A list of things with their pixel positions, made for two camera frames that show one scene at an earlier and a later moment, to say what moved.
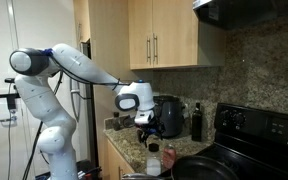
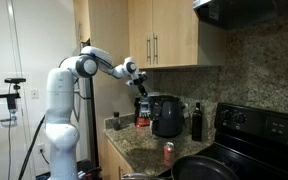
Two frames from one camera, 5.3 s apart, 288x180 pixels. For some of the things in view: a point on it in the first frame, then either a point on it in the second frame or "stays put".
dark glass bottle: [197, 124] stays put
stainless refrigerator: [82, 101] stays put
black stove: [260, 144] stays put
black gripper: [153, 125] -> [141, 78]
